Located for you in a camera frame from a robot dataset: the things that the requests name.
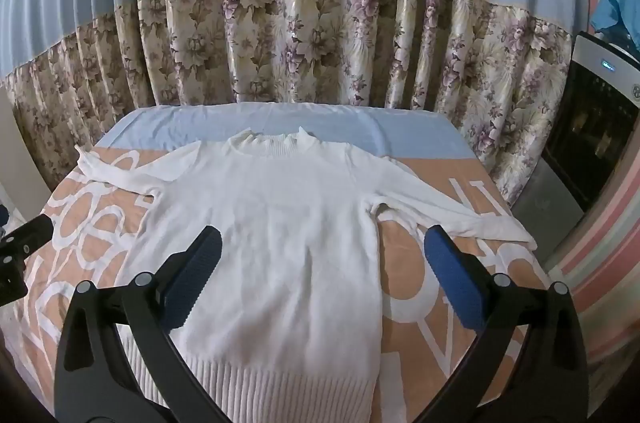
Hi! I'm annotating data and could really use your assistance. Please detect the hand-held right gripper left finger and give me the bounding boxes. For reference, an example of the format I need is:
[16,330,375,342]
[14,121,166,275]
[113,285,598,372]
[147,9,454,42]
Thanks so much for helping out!
[52,224,231,423]

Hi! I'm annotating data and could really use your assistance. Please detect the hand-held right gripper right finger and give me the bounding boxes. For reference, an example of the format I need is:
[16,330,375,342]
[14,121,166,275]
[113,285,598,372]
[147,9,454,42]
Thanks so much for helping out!
[422,224,589,423]

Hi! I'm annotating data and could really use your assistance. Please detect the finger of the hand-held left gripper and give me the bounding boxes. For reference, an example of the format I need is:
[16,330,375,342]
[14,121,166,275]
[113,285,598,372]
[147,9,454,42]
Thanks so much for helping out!
[0,215,54,254]
[0,249,29,305]

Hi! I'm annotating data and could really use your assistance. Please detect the white knit sweater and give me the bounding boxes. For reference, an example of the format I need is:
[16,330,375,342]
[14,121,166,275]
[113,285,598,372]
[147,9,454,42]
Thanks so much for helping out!
[75,126,539,423]

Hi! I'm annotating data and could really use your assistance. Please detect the beige board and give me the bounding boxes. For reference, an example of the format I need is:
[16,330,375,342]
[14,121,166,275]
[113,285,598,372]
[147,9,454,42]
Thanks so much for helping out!
[0,90,26,224]

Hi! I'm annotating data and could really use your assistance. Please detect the orange white printed blanket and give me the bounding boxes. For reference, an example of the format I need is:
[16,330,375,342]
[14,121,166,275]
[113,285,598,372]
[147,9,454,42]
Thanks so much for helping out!
[0,103,551,423]

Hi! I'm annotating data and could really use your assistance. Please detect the black glass door appliance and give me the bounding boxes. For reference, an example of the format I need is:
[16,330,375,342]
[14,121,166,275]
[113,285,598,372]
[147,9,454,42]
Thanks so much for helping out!
[510,30,640,264]

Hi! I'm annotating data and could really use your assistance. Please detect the blue floral curtain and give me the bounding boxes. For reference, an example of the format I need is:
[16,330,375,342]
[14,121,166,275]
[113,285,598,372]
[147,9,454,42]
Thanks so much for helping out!
[0,0,591,204]

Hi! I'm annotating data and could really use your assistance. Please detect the blue cloth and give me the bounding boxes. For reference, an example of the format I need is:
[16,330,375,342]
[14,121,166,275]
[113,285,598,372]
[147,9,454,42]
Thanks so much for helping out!
[590,0,640,64]

